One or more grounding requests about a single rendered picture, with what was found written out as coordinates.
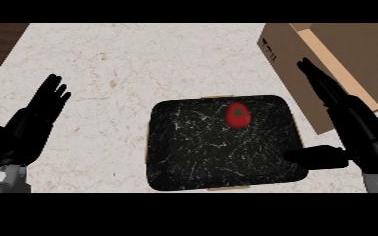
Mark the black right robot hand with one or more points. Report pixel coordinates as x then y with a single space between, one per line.
351 120

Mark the black marbled tray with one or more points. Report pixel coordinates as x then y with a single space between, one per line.
222 143

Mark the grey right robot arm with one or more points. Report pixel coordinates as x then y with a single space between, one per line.
372 182

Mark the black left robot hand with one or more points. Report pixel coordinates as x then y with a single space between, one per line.
30 123

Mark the red tomato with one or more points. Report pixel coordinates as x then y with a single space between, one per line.
239 114

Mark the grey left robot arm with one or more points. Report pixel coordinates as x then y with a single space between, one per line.
14 178

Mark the brown cardboard box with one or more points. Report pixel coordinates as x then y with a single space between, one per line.
326 66

